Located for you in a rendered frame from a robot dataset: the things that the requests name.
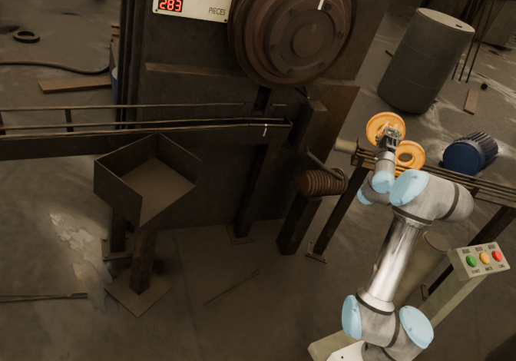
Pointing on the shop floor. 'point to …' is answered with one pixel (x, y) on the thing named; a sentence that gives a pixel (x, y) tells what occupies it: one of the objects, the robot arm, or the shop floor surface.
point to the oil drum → (424, 60)
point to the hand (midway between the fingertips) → (388, 126)
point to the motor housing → (308, 205)
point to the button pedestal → (460, 282)
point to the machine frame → (143, 41)
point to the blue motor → (471, 154)
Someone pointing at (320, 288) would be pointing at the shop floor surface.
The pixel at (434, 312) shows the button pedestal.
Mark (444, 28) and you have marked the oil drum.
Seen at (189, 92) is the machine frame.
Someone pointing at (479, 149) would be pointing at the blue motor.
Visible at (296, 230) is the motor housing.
